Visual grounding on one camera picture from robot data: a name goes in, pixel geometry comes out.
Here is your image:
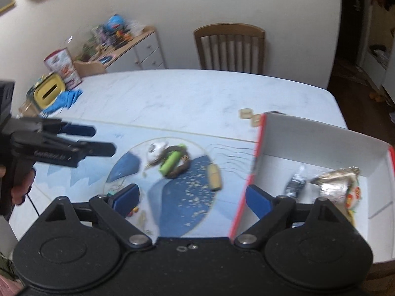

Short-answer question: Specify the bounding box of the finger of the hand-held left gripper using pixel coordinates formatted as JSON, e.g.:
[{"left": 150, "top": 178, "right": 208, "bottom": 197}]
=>
[
  {"left": 78, "top": 142, "right": 117, "bottom": 158},
  {"left": 58, "top": 123, "right": 96, "bottom": 137}
]

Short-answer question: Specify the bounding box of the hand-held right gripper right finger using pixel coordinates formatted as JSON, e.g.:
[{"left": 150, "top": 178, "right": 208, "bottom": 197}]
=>
[{"left": 234, "top": 184, "right": 357, "bottom": 248}]

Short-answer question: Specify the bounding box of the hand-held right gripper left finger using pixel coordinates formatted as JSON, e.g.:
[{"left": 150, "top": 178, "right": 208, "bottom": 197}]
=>
[{"left": 37, "top": 183, "right": 154, "bottom": 249}]

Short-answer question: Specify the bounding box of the clear bag with dark packet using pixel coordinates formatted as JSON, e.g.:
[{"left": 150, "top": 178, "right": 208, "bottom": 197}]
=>
[{"left": 283, "top": 165, "right": 310, "bottom": 198}]

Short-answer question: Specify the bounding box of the pale yellow cylinder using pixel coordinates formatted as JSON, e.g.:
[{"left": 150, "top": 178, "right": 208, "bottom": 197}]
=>
[{"left": 207, "top": 164, "right": 223, "bottom": 191}]

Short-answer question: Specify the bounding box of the small white toy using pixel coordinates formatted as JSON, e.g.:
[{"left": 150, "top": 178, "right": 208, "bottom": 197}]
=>
[{"left": 146, "top": 141, "right": 169, "bottom": 165}]

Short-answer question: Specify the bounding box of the green tube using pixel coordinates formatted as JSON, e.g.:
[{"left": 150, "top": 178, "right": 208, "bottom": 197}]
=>
[{"left": 159, "top": 152, "right": 181, "bottom": 175}]

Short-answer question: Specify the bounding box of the red cardboard box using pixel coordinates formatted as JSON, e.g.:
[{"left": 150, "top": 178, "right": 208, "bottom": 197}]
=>
[{"left": 228, "top": 113, "right": 395, "bottom": 263}]

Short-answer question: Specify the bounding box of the silver foil snack packet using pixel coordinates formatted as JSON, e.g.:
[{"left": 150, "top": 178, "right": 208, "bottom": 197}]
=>
[{"left": 309, "top": 166, "right": 362, "bottom": 220}]

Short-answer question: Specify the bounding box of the person's left hand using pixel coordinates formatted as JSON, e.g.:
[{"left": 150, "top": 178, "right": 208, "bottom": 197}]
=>
[{"left": 11, "top": 167, "right": 36, "bottom": 206}]

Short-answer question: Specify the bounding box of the glass cup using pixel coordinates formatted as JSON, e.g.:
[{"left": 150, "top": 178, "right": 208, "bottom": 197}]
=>
[{"left": 18, "top": 98, "right": 41, "bottom": 118}]

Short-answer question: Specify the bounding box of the blue glove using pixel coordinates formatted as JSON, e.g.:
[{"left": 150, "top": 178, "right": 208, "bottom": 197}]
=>
[{"left": 41, "top": 88, "right": 84, "bottom": 115}]

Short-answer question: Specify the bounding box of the yellow tissue box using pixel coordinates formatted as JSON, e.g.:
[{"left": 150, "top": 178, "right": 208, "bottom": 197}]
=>
[{"left": 32, "top": 73, "right": 67, "bottom": 111}]

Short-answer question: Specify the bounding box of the printed table mat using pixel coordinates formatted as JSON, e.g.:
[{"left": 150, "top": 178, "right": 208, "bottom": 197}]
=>
[{"left": 9, "top": 116, "right": 257, "bottom": 244}]

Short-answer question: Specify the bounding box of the light wooden chair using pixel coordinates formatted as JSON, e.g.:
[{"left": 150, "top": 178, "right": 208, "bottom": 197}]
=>
[{"left": 73, "top": 60, "right": 107, "bottom": 76}]

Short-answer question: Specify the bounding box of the red snack bag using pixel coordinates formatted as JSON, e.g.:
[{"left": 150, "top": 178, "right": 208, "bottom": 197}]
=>
[{"left": 44, "top": 47, "right": 83, "bottom": 87}]

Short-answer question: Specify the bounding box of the clear packet bundle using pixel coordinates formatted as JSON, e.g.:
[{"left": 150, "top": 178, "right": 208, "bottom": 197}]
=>
[{"left": 82, "top": 26, "right": 107, "bottom": 60}]

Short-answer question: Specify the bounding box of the white sideboard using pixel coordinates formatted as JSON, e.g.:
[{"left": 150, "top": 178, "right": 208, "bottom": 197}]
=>
[{"left": 74, "top": 26, "right": 167, "bottom": 75}]

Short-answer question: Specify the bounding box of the blue globe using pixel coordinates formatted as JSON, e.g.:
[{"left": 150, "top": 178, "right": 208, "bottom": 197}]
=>
[{"left": 106, "top": 14, "right": 128, "bottom": 33}]

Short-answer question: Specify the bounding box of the clear plastic bag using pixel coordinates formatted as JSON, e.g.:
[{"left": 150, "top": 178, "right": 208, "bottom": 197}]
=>
[{"left": 126, "top": 20, "right": 146, "bottom": 37}]

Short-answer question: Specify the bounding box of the brown wooden chair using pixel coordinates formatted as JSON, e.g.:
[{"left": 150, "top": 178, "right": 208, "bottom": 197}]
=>
[{"left": 193, "top": 23, "right": 266, "bottom": 75}]

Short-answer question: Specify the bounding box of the white floor cabinet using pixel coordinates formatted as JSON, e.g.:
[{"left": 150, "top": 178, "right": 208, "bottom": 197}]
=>
[{"left": 361, "top": 0, "right": 395, "bottom": 106}]

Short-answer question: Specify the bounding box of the dark door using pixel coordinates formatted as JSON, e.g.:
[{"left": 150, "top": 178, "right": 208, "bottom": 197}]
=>
[{"left": 327, "top": 0, "right": 368, "bottom": 68}]

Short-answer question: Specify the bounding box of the black cable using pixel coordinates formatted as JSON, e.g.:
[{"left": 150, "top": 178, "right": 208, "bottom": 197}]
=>
[{"left": 26, "top": 192, "right": 40, "bottom": 217}]

